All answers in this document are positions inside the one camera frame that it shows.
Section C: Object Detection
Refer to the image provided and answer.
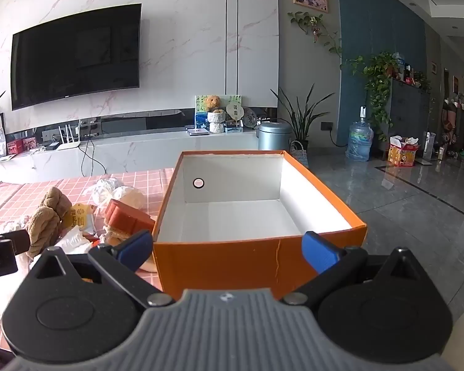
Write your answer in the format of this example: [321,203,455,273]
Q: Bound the blue water jug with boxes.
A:
[346,106,374,162]

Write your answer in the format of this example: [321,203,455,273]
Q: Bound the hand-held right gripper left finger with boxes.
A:
[25,230,176,307]

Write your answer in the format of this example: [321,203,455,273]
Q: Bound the green and blue painting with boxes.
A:
[195,95,243,130]

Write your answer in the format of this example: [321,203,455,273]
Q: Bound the brown plush dog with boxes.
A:
[25,186,73,259]

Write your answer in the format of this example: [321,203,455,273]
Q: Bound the decorative plate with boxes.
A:
[242,106,259,128]

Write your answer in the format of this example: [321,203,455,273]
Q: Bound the yellow packet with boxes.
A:
[70,203,98,233]

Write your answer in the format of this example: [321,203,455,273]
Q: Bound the red boxes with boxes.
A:
[7,137,38,155]

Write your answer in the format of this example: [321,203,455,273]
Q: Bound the grey-blue trash can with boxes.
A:
[257,122,293,152]

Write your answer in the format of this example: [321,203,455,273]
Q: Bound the black power cable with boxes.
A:
[79,139,98,178]

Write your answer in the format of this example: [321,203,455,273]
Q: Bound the round hand fan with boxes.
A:
[226,101,245,127]

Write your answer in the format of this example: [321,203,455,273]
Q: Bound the white marble television cabinet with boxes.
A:
[0,127,261,184]

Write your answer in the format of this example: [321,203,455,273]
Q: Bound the large trailing pothos plant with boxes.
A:
[340,51,401,142]

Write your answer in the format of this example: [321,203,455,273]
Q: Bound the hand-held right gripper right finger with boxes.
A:
[280,231,431,306]

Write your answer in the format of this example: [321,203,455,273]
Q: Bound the orange toy block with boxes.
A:
[98,199,157,273]

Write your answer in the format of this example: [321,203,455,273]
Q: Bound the dark storage cabinet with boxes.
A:
[383,77,432,161]

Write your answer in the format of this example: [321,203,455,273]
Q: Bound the orange cardboard box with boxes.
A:
[152,150,368,299]

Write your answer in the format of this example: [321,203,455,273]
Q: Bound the orange gift box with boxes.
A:
[387,135,420,168]

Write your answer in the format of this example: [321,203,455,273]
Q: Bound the hanging vine plant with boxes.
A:
[287,11,343,57]

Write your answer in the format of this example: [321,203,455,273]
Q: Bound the white cloth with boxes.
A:
[54,225,102,256]

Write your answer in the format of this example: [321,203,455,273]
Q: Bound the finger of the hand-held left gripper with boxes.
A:
[0,229,30,256]

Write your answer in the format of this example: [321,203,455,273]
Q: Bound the pink checked tablecloth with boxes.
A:
[0,168,178,352]

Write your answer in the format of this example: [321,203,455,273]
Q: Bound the woven basket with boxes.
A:
[290,141,311,169]

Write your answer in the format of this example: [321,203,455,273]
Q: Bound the black wall television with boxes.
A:
[11,3,142,111]

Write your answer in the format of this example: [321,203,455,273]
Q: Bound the white router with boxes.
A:
[56,124,81,151]

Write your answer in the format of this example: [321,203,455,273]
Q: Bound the long-leaf potted plant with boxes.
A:
[271,83,335,151]

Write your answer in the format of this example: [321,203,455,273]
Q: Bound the white floor appliance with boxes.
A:
[423,131,437,161]

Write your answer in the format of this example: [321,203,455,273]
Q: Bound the dark hallway rack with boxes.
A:
[441,98,464,159]

